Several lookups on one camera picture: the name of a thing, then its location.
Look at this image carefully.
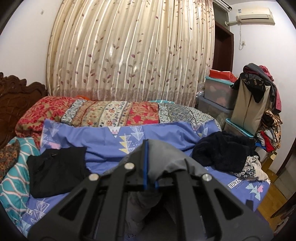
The grey puffer jacket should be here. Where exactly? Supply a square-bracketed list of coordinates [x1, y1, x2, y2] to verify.
[101, 138, 209, 235]

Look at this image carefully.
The pile of colourful clothes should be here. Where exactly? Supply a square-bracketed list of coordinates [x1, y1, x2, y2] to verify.
[243, 63, 282, 152]

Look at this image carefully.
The folded black garment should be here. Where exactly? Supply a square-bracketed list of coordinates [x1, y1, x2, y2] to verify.
[27, 147, 91, 198]

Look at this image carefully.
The dark navy fleece garment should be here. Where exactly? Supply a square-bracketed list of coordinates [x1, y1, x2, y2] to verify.
[192, 131, 258, 173]

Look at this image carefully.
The black white patterned garment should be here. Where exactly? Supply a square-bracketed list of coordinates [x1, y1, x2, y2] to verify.
[232, 156, 269, 181]

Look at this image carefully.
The blue patterned bed sheet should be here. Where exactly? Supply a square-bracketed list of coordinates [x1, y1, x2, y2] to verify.
[18, 119, 270, 237]

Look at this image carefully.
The teal white patterned pillow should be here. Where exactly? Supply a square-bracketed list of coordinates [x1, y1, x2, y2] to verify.
[1, 137, 40, 225]

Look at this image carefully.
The lower clear storage box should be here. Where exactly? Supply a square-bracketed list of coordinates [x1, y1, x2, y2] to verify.
[198, 96, 233, 129]

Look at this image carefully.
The beige fabric storage bag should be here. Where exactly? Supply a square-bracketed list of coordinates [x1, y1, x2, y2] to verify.
[231, 72, 270, 135]

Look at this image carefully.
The clear storage box teal lid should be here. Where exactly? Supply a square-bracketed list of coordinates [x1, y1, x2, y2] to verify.
[204, 77, 238, 109]

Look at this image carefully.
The red floral patchwork quilt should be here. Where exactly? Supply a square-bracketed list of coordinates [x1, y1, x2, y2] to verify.
[15, 96, 215, 146]

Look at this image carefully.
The red folded cloth on box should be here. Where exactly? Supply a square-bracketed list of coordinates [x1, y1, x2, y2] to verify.
[209, 69, 238, 83]

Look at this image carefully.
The dark wooden headboard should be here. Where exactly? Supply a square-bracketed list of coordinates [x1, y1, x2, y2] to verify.
[0, 73, 48, 148]

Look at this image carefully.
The dark brown door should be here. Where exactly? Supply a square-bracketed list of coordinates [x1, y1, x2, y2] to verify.
[212, 21, 234, 72]

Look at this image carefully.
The beige leaf pattern curtain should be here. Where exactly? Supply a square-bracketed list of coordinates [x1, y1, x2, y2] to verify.
[46, 1, 215, 106]

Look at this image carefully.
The white wall air conditioner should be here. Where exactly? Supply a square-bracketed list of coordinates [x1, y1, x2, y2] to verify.
[236, 8, 275, 25]

